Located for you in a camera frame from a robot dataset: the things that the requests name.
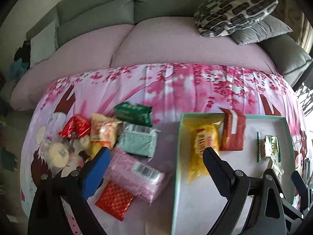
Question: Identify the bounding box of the pink barcode snack pack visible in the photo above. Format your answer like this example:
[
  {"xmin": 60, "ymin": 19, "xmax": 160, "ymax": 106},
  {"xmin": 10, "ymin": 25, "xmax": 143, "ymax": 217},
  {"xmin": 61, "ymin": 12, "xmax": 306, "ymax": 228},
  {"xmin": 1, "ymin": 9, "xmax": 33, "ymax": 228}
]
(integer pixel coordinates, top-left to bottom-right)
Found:
[{"xmin": 104, "ymin": 147, "xmax": 172, "ymax": 204}]

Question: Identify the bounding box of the red patterned packet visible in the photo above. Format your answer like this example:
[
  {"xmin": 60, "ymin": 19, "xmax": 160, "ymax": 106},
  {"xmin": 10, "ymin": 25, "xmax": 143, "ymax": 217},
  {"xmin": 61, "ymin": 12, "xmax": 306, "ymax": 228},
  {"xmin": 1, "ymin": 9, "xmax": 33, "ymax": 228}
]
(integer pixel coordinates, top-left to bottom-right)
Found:
[{"xmin": 95, "ymin": 181, "xmax": 134, "ymax": 221}]

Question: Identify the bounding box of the orange yellow chip bag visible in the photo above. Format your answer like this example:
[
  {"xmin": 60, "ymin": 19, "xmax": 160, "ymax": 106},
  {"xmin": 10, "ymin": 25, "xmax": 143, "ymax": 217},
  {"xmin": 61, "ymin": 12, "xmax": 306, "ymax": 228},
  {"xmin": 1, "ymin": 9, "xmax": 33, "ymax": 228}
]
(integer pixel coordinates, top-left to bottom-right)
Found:
[{"xmin": 89, "ymin": 114, "xmax": 122, "ymax": 160}]

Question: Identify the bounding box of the red brown wafer packet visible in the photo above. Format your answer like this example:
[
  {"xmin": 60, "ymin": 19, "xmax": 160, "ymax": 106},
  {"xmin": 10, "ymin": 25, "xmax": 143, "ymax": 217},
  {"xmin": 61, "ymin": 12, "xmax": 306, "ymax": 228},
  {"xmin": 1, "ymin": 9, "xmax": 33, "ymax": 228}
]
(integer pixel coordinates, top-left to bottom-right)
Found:
[{"xmin": 220, "ymin": 108, "xmax": 246, "ymax": 151}]

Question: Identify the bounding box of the green round cookie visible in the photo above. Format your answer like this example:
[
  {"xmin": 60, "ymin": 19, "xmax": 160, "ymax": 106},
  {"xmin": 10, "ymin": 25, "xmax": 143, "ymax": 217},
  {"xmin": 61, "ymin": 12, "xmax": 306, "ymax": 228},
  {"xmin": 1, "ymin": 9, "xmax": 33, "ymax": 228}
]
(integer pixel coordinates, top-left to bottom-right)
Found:
[{"xmin": 256, "ymin": 132, "xmax": 281, "ymax": 163}]

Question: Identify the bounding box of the light green barcode snack pack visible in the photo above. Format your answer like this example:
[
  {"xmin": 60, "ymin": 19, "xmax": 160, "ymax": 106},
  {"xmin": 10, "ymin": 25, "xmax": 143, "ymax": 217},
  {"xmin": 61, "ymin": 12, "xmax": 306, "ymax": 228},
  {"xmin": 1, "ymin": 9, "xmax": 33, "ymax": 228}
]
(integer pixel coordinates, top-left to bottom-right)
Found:
[{"xmin": 118, "ymin": 122, "xmax": 159, "ymax": 158}]

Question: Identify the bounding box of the yellow bread snack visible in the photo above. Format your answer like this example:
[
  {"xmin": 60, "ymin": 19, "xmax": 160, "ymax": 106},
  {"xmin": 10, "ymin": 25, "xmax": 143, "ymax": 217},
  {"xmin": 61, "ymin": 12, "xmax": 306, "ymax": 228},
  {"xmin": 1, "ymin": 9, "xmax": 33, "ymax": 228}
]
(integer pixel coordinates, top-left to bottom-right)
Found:
[{"xmin": 183, "ymin": 118, "xmax": 222, "ymax": 184}]

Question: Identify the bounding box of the small white round pastry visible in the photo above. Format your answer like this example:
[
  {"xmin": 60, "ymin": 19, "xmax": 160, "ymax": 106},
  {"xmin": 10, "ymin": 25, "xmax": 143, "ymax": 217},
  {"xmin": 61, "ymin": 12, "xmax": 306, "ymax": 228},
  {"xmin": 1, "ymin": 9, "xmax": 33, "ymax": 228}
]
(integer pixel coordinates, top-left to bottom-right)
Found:
[{"xmin": 79, "ymin": 134, "xmax": 92, "ymax": 152}]

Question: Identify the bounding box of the clear wrapped white cake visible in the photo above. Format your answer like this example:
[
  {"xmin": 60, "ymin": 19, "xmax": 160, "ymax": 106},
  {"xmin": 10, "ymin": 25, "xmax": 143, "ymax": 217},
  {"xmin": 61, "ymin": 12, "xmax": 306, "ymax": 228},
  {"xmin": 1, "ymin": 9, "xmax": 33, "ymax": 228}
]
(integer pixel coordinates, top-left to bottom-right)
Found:
[{"xmin": 39, "ymin": 138, "xmax": 70, "ymax": 170}]

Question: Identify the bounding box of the red triangular snack pack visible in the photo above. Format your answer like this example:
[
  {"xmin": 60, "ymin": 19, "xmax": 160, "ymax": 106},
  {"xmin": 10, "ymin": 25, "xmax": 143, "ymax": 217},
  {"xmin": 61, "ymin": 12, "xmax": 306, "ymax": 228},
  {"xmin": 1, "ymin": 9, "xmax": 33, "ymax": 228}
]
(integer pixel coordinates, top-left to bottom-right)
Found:
[{"xmin": 58, "ymin": 114, "xmax": 91, "ymax": 139}]

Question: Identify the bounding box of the white tray with green rim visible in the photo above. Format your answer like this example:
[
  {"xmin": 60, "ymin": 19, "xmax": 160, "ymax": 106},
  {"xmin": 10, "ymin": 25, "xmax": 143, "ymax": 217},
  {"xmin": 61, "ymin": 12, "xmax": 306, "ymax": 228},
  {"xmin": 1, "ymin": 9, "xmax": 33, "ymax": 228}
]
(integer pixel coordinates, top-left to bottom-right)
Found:
[{"xmin": 171, "ymin": 114, "xmax": 295, "ymax": 234}]

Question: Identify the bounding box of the pink cartoon print blanket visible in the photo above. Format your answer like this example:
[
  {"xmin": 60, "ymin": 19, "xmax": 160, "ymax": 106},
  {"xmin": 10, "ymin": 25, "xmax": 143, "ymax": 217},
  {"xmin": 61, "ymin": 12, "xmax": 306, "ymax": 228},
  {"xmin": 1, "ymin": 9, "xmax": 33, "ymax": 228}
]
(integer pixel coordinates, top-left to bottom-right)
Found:
[{"xmin": 19, "ymin": 62, "xmax": 313, "ymax": 235}]

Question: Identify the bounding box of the dark green snack pack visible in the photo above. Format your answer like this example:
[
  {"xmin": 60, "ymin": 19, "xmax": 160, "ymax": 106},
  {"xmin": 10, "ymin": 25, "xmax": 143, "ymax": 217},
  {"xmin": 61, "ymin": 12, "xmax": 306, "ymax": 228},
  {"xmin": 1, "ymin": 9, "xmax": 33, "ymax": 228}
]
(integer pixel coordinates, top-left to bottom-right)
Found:
[{"xmin": 113, "ymin": 102, "xmax": 153, "ymax": 127}]

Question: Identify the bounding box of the teal cloth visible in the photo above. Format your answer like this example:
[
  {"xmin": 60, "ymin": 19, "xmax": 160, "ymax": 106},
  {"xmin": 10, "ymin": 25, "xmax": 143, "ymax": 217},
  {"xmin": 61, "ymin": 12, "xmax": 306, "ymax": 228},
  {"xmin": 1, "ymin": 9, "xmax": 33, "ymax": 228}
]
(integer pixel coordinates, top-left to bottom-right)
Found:
[{"xmin": 8, "ymin": 58, "xmax": 30, "ymax": 81}]

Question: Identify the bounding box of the light grey cushion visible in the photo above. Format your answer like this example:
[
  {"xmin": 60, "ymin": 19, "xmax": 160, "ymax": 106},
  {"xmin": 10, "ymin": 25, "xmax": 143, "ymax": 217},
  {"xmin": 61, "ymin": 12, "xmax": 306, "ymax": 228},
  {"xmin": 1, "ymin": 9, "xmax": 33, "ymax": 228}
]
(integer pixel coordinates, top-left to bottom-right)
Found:
[{"xmin": 30, "ymin": 21, "xmax": 56, "ymax": 68}]

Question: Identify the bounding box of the pink knitted sofa cover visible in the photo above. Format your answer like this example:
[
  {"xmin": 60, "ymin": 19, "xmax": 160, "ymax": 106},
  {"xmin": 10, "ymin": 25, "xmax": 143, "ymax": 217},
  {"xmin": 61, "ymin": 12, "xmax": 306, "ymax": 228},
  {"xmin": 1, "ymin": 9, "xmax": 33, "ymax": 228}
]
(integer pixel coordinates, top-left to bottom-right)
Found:
[{"xmin": 10, "ymin": 17, "xmax": 277, "ymax": 111}]

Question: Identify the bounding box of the grey sofa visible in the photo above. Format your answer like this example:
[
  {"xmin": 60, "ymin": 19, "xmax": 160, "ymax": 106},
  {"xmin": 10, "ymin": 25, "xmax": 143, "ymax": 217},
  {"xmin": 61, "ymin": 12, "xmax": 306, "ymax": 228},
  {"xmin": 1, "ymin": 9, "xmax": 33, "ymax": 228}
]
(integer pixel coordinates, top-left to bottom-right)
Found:
[{"xmin": 25, "ymin": 0, "xmax": 313, "ymax": 89}]

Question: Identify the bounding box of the black white patterned pillow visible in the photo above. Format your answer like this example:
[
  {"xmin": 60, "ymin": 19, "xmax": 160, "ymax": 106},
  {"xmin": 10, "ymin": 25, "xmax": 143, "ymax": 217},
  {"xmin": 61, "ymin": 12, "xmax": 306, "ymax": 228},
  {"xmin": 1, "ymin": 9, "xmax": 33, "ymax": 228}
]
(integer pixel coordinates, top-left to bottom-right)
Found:
[{"xmin": 194, "ymin": 0, "xmax": 279, "ymax": 37}]

